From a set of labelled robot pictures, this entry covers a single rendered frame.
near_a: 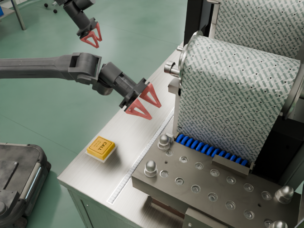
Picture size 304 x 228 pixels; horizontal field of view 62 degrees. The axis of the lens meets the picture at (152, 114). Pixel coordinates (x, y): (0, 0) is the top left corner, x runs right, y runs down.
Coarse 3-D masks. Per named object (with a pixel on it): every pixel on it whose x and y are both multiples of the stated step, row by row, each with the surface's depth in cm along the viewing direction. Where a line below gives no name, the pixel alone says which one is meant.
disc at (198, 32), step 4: (196, 32) 61; (200, 32) 63; (192, 36) 60; (196, 36) 62; (192, 40) 60; (188, 44) 59; (188, 48) 59; (184, 52) 59; (184, 56) 59; (184, 60) 60; (180, 68) 60; (180, 72) 61; (180, 76) 62; (180, 80) 63; (180, 84) 64
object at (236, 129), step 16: (192, 96) 65; (208, 96) 63; (192, 112) 69; (208, 112) 66; (224, 112) 63; (240, 112) 61; (256, 112) 59; (192, 128) 73; (208, 128) 70; (224, 128) 67; (240, 128) 64; (256, 128) 62; (224, 144) 71; (240, 144) 68; (256, 144) 65
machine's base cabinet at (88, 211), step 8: (72, 192) 82; (80, 200) 84; (80, 208) 90; (88, 208) 86; (96, 208) 80; (80, 216) 98; (88, 216) 93; (96, 216) 87; (104, 216) 82; (112, 216) 77; (88, 224) 100; (96, 224) 94; (104, 224) 89; (112, 224) 84; (120, 224) 79; (128, 224) 75
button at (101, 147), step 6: (96, 138) 89; (102, 138) 89; (90, 144) 87; (96, 144) 87; (102, 144) 87; (108, 144) 87; (114, 144) 89; (90, 150) 85; (96, 150) 85; (102, 150) 85; (108, 150) 86; (96, 156) 86; (102, 156) 84
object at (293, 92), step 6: (300, 66) 54; (300, 72) 52; (300, 78) 52; (294, 84) 52; (294, 90) 52; (288, 96) 53; (294, 96) 53; (288, 102) 54; (282, 108) 56; (288, 108) 55
